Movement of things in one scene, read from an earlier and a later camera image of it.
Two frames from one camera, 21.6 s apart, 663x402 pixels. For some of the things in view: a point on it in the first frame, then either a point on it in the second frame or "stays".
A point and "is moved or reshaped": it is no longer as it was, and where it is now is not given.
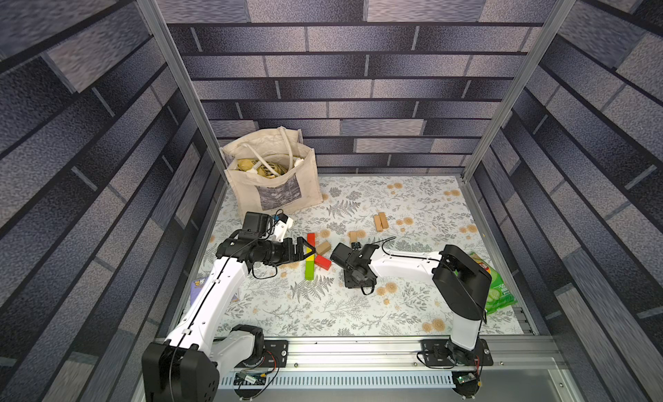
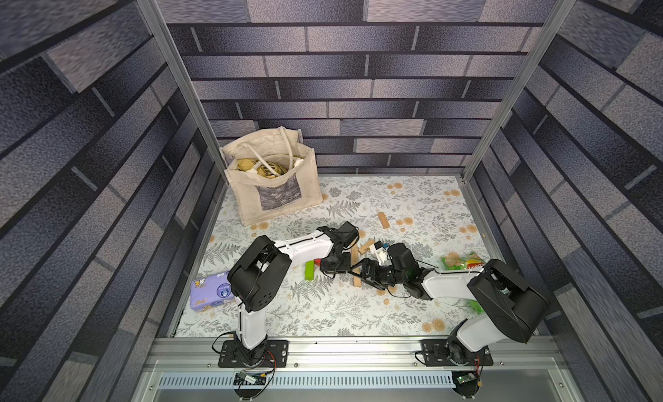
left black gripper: x=297 y=254 → x=328 y=267
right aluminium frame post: x=520 y=82 stays
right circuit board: x=466 y=382 stays
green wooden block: x=309 y=270 stays
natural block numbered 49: x=378 y=223 is moved or reshaped
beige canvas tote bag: x=270 y=172 stays
